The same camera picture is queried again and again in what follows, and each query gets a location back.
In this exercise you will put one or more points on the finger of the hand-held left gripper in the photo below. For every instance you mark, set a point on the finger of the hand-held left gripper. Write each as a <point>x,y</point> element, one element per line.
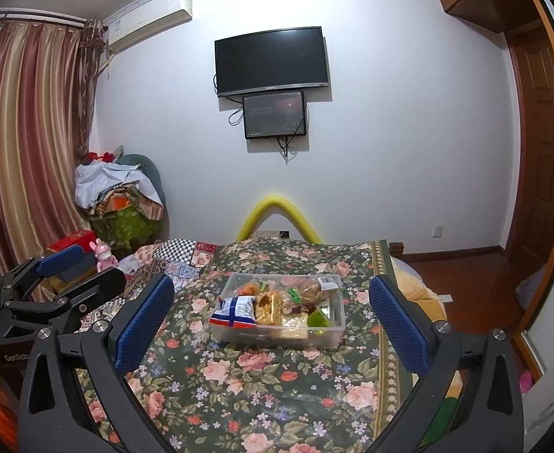
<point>62,257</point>
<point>88,292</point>

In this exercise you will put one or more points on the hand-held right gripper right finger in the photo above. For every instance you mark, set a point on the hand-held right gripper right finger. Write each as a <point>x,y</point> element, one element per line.
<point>399,325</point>

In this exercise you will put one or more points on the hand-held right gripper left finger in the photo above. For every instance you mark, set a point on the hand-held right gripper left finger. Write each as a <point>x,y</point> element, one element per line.
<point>145,323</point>

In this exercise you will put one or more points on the blue white red chip bag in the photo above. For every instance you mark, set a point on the blue white red chip bag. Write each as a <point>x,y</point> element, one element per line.
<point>233,314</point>

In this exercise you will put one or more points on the clear plastic container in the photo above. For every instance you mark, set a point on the clear plastic container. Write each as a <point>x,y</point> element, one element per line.
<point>277,342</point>

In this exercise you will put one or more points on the long rice cracker packet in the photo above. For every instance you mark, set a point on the long rice cracker packet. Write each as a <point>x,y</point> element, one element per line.
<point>268,309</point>

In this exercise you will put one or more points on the red box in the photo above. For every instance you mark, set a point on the red box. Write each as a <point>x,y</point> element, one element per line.
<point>72,241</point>

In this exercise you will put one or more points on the pink plush toy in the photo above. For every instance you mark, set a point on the pink plush toy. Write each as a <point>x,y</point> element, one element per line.
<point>103,257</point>

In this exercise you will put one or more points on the yellow pillow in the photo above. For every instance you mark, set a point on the yellow pillow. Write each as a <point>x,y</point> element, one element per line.
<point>418,288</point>

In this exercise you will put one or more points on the white paper sheet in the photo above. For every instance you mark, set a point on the white paper sheet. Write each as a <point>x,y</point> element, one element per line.
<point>445,297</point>

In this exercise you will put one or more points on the patchwork quilt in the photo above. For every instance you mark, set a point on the patchwork quilt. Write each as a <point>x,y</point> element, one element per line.
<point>182,257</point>

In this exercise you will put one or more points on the pile of clothes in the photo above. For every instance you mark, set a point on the pile of clothes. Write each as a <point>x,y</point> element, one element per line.
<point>112,193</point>

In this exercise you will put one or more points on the brown roll with white label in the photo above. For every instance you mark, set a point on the brown roll with white label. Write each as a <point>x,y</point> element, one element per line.
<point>326,288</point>

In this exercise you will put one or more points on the brown cake packet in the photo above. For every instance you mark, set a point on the brown cake packet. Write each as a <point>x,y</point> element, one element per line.
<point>289,332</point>

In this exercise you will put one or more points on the orange snack packet green label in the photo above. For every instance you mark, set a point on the orange snack packet green label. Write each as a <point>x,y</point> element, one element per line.
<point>251,288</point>

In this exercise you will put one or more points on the striped pink curtain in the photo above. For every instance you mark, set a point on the striped pink curtain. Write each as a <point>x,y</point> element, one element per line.
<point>31,141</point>

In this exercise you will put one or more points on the teal chair back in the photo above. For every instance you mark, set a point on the teal chair back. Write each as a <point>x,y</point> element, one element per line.
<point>154,179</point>

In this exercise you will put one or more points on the floral blanket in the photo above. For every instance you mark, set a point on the floral blanket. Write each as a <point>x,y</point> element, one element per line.
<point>258,387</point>

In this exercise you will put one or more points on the purple cushion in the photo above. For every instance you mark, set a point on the purple cushion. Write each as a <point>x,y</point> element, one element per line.
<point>531,290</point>

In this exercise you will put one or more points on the white power strip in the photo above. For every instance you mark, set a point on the white power strip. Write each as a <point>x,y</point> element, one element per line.
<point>272,234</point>

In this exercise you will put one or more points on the yellow foam tube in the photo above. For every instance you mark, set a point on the yellow foam tube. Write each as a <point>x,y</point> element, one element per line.
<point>277,200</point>

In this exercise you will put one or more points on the wooden door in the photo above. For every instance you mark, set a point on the wooden door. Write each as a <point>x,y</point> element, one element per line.
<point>541,151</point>

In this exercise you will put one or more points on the curtain rod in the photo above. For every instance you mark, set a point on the curtain rod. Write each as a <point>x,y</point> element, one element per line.
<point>31,15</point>

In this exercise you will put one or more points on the small black monitor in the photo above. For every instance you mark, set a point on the small black monitor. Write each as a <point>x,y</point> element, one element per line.
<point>274,114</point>

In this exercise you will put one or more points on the white air conditioner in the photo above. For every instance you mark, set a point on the white air conditioner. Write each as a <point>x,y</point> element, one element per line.
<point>149,19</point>

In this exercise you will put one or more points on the wooden bed frame corner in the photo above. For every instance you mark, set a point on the wooden bed frame corner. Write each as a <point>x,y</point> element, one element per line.
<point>396,249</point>

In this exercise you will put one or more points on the white wall outlet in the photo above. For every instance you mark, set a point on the white wall outlet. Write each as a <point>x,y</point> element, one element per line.
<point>439,231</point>

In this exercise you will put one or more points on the black wall television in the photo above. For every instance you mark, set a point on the black wall television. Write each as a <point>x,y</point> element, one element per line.
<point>271,59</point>

